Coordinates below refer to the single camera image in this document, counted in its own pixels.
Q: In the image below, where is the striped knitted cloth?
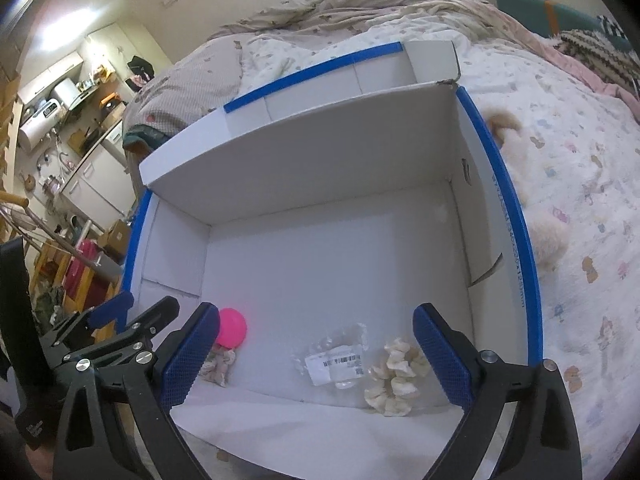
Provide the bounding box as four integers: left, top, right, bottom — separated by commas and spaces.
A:
555, 15, 639, 99

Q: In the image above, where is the brown cardboard box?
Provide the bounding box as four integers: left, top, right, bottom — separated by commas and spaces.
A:
96, 220, 131, 262

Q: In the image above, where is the pink fluffy ball toy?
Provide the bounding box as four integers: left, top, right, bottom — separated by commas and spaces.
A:
215, 308, 247, 349

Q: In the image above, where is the small floral fabric item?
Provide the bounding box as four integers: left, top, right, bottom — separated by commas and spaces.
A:
198, 346, 236, 387

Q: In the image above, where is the white box with blue edges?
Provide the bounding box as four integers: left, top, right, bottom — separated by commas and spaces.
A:
126, 41, 542, 478

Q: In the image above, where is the clear plastic bag with label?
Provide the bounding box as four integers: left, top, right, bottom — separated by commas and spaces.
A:
299, 323, 368, 390

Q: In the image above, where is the cream fluffy towel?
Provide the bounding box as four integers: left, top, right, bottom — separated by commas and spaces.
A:
482, 107, 570, 271

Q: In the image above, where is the teal headboard cushion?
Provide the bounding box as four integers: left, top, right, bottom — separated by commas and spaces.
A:
496, 0, 631, 51

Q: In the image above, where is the yellow wooden chair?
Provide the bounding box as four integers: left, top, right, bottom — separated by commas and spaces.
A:
29, 240, 122, 336

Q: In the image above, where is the beige crumpled duvet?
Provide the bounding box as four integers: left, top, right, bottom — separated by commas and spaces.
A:
212, 0, 508, 42

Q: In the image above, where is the white water heater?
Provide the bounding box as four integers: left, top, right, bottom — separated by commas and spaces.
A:
17, 99, 61, 153

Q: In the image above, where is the cream scrunchie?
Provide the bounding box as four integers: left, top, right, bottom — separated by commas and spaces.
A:
363, 338, 432, 417

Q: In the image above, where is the white kitchen cabinet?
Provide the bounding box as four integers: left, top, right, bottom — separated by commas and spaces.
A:
61, 122, 136, 231

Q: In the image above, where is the white patterned bed blanket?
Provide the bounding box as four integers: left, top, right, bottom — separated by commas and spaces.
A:
151, 20, 639, 479

